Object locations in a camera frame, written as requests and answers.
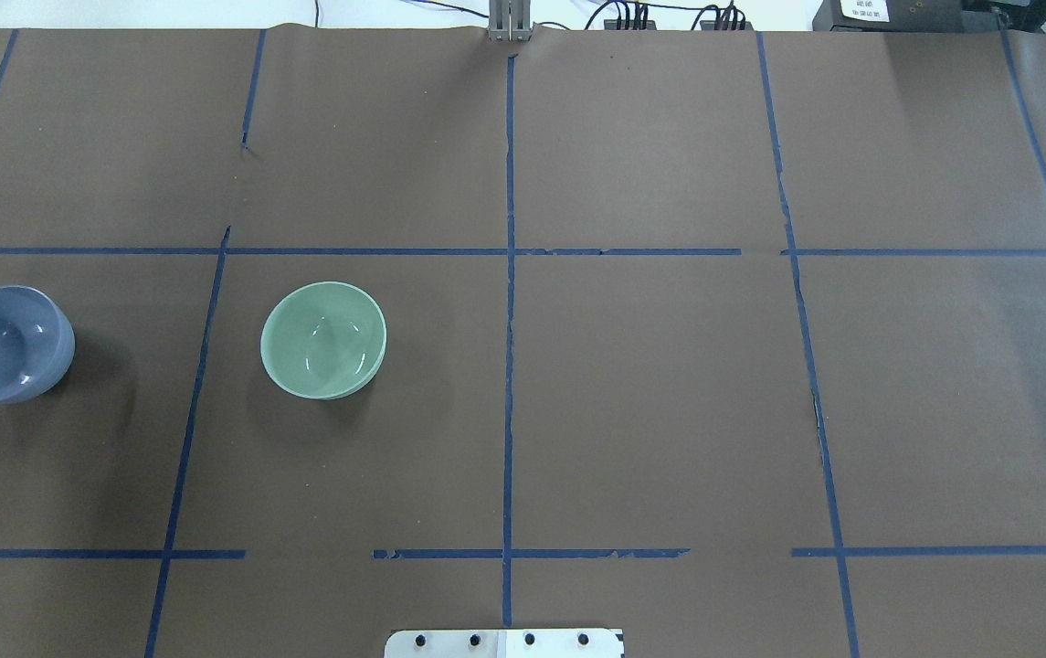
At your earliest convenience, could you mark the blue ceramic bowl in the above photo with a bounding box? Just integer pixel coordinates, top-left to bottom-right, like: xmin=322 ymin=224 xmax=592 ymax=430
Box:
xmin=0 ymin=286 xmax=76 ymax=405

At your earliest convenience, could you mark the green ceramic bowl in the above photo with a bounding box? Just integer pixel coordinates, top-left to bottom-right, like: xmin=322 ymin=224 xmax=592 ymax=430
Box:
xmin=259 ymin=281 xmax=388 ymax=400

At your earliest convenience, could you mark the brown paper table cover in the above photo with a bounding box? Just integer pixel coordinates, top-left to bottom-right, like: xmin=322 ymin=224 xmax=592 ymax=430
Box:
xmin=0 ymin=25 xmax=1046 ymax=657

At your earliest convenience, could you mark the black power strip left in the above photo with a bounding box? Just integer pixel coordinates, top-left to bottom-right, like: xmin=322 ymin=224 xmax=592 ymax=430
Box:
xmin=602 ymin=12 xmax=657 ymax=32

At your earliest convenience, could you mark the black box with label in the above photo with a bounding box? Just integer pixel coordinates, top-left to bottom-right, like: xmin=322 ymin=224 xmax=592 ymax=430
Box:
xmin=811 ymin=1 xmax=1003 ymax=35

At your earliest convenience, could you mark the grey aluminium frame post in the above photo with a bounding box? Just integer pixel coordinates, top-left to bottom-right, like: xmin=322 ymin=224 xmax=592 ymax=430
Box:
xmin=488 ymin=0 xmax=535 ymax=42

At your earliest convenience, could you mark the white metal base plate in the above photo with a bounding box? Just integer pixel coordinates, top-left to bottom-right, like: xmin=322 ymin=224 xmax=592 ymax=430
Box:
xmin=384 ymin=628 xmax=626 ymax=657

